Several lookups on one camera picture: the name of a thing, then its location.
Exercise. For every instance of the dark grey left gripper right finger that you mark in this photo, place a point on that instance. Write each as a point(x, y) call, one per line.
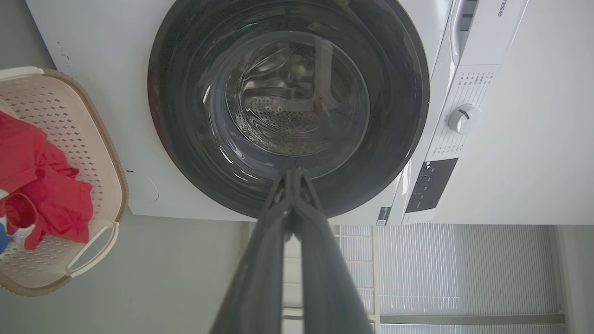
point(325, 273)

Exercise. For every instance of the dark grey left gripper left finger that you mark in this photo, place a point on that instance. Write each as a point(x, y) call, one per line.
point(260, 273)

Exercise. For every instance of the beige perforated laundry basket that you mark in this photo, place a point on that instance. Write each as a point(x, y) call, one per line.
point(88, 153)

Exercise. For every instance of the blue and white garment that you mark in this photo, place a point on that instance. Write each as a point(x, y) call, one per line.
point(9, 232)

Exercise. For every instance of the white front-load washing machine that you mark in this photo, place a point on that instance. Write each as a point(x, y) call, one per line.
point(417, 93)

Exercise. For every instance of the red garment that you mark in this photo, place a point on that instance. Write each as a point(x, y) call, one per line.
point(41, 181)

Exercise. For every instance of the white detergent drawer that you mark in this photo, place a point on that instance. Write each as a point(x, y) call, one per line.
point(482, 28)

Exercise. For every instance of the white window blind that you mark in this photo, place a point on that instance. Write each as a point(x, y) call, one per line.
point(464, 273)

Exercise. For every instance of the black washer display panel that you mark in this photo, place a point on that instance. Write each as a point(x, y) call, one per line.
point(430, 184)

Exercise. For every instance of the white washer control knob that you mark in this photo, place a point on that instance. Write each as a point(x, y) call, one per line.
point(463, 118)

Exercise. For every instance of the round dark glass washer door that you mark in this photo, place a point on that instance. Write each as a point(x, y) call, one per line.
point(287, 102)

